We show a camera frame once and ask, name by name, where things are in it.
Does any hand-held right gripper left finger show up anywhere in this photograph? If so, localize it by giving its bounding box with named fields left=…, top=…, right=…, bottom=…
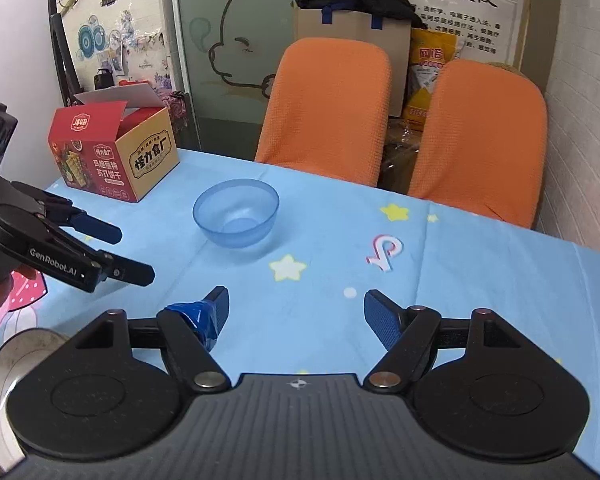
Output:
left=87, top=285, right=232, bottom=394

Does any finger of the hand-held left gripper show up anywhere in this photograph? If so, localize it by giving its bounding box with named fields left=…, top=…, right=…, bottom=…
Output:
left=35, top=193, right=124, bottom=247
left=99, top=252, right=156, bottom=289

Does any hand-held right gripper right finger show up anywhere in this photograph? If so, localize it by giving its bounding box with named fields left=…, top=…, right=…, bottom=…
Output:
left=362, top=289, right=526, bottom=394

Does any blue plastic bowl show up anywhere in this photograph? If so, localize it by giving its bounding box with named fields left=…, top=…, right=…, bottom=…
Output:
left=192, top=178, right=280, bottom=250

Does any stainless steel bowl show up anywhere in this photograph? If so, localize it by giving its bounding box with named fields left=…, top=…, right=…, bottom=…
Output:
left=0, top=327, right=73, bottom=476

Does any red cracker box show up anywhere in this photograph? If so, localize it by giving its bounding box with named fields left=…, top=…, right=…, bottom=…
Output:
left=47, top=84, right=181, bottom=203

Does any blue cartoon tablecloth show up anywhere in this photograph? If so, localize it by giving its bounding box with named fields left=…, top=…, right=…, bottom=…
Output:
left=0, top=147, right=600, bottom=461

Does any plastic wrapped brown box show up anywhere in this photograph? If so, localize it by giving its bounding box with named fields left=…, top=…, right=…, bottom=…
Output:
left=384, top=117, right=426, bottom=193

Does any black pole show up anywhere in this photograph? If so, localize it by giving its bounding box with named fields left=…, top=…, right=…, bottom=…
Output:
left=49, top=12, right=79, bottom=108

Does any frosted glass door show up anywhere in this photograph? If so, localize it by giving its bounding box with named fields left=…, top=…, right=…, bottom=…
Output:
left=172, top=0, right=301, bottom=153

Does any orange chair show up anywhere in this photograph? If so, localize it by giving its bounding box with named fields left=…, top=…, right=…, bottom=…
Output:
left=254, top=37, right=393, bottom=186
left=407, top=58, right=548, bottom=231

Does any yellow snack bag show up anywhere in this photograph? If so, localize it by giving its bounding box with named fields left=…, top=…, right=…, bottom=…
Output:
left=402, top=27, right=473, bottom=133

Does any cardboard bag with blue handles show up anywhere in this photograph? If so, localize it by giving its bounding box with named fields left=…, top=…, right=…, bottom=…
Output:
left=294, top=2, right=413, bottom=116

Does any framed wall sign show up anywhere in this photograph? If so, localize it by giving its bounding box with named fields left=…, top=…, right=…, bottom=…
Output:
left=292, top=0, right=533, bottom=73

